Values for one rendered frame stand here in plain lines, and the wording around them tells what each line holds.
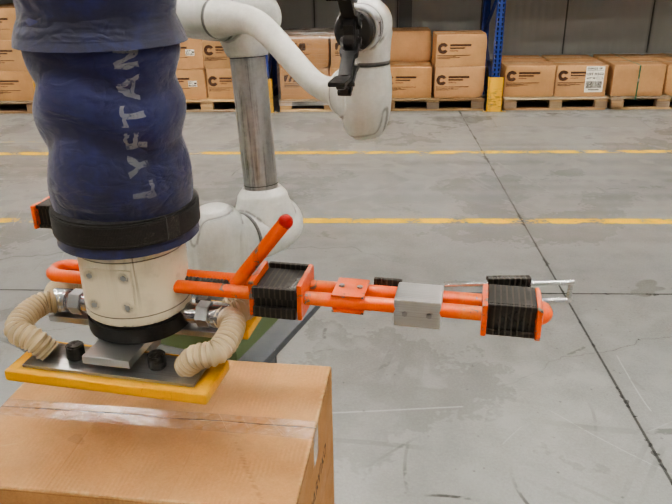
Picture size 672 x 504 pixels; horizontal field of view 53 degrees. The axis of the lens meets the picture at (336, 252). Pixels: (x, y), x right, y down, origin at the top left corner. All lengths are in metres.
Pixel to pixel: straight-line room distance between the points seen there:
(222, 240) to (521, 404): 1.58
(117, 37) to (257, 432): 0.69
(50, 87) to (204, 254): 0.97
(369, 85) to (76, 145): 0.67
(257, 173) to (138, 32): 1.07
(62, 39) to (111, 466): 0.67
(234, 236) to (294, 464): 0.87
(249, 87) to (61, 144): 1.00
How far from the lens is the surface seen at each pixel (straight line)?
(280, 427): 1.24
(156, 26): 0.98
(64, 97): 0.99
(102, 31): 0.95
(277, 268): 1.10
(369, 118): 1.46
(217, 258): 1.88
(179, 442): 1.24
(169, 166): 1.02
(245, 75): 1.94
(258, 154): 1.97
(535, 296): 1.03
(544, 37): 9.77
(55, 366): 1.16
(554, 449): 2.76
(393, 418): 2.81
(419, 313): 1.01
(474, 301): 1.04
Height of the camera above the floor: 1.71
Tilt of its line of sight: 24 degrees down
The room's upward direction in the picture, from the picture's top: 1 degrees counter-clockwise
